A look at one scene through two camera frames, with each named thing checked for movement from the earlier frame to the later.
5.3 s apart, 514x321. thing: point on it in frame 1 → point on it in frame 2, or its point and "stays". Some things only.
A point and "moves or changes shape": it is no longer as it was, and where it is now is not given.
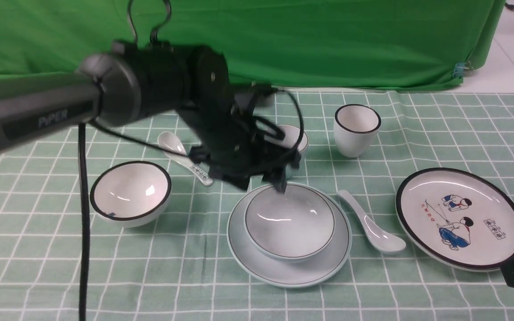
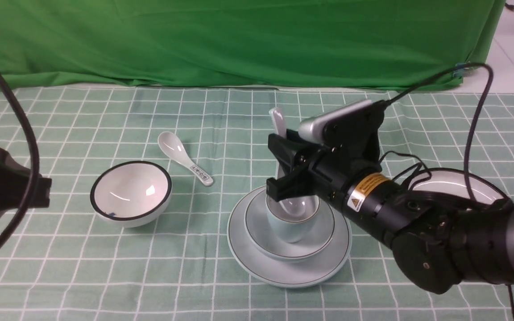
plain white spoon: x=377 y=235 moves or changes shape
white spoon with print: x=167 y=143 stays
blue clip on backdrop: x=458 y=70 stays
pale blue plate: x=292 y=275 stays
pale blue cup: x=292 y=133 moves or changes shape
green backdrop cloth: x=278 y=44 stays
